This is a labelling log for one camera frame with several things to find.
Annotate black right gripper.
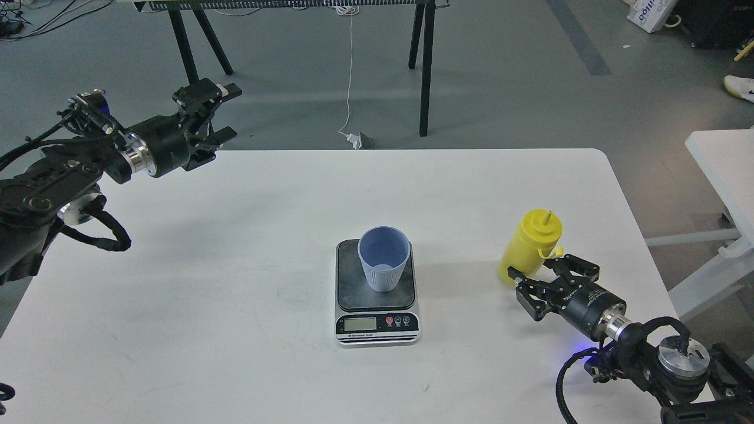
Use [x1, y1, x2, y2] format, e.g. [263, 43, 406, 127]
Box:
[507, 253, 627, 343]

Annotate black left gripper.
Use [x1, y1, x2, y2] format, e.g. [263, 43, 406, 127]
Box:
[124, 78, 243, 177]

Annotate yellow squeeze bottle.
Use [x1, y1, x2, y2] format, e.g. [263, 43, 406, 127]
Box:
[498, 209, 564, 286]

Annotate blue plastic cup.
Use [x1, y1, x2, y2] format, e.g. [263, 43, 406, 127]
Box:
[356, 226, 412, 293]

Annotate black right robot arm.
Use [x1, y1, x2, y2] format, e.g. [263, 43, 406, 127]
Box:
[507, 254, 752, 423]

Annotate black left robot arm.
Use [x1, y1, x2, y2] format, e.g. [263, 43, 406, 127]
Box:
[1, 78, 242, 283]

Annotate digital kitchen scale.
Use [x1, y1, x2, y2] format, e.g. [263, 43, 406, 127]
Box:
[334, 239, 422, 348]

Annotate black trestle table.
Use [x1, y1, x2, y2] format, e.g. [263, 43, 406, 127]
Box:
[123, 1, 450, 137]

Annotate white side table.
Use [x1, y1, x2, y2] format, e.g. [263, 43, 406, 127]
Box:
[644, 129, 753, 320]

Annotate white sneaker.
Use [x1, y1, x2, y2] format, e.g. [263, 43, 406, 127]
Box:
[722, 75, 753, 103]

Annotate white cardboard box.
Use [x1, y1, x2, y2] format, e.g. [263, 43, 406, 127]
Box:
[626, 1, 681, 33]

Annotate white charging cable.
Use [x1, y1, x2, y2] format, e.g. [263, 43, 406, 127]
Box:
[336, 5, 361, 149]

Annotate black floor cables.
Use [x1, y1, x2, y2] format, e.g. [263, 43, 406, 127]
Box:
[0, 0, 113, 42]

